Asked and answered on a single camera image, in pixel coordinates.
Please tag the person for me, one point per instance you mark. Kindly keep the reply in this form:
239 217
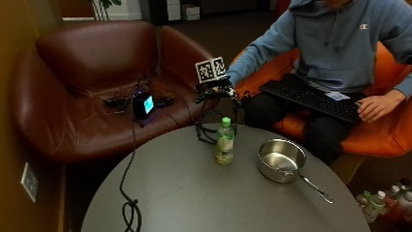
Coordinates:
329 64

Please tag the white wall socket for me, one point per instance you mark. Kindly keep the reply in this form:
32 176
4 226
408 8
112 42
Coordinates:
29 182

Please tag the orange armchair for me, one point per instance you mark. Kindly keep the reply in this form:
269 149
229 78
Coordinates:
377 122

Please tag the white marker cube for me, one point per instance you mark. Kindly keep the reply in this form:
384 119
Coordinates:
211 69

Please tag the steel saucepan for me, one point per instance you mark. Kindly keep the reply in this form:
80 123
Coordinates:
285 162

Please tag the black device with lit screen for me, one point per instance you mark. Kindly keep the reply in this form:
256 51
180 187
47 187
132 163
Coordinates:
143 104

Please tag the group of plastic bottles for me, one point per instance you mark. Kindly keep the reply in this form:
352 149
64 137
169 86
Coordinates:
385 201

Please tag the green-capped plastic bottle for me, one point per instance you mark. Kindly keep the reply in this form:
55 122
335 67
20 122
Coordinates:
224 141

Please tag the white cardboard box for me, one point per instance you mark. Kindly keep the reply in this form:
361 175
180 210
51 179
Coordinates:
189 12

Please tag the white paper note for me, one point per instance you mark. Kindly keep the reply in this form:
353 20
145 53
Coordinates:
336 95

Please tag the black keyboard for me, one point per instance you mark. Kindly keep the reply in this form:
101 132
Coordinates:
312 97

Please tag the brown leather armchair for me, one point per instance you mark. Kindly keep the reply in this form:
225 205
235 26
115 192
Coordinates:
107 87

